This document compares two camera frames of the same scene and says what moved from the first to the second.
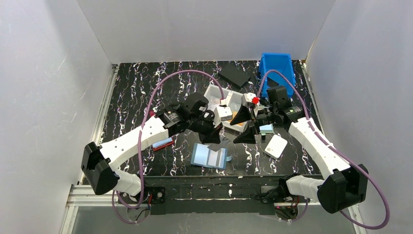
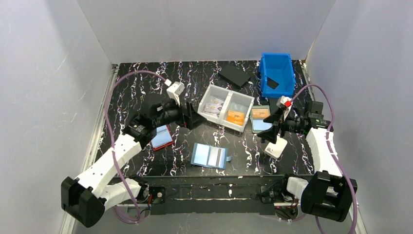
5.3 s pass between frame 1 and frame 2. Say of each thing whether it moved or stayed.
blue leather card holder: stayed
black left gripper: moved
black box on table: stayed
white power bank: stayed
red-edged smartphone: stayed
